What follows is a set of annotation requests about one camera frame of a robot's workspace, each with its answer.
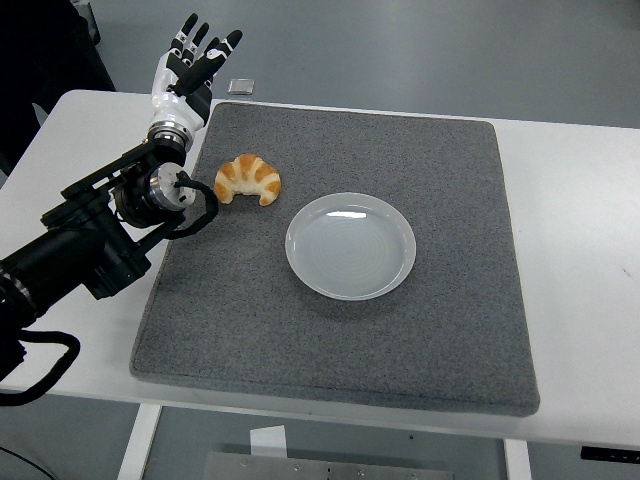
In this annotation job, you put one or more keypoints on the person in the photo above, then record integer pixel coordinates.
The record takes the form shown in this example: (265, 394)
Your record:
(45, 45)

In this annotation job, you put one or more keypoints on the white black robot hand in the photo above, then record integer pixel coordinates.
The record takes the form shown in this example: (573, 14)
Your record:
(172, 102)

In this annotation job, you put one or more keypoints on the silver square floor socket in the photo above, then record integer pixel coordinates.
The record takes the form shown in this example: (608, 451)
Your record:
(241, 86)

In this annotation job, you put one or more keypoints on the golden croissant bread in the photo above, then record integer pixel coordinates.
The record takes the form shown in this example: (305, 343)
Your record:
(247, 175)

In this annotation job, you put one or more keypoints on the black table control panel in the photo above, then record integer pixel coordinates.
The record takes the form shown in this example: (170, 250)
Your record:
(610, 453)

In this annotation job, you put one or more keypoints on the white table leg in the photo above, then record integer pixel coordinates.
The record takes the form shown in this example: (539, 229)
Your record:
(517, 462)
(137, 445)

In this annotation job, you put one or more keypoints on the white round plate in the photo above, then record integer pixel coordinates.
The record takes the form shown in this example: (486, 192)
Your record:
(350, 250)

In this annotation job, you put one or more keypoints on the grey felt mat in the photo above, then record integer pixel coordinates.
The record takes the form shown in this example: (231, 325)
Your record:
(325, 350)

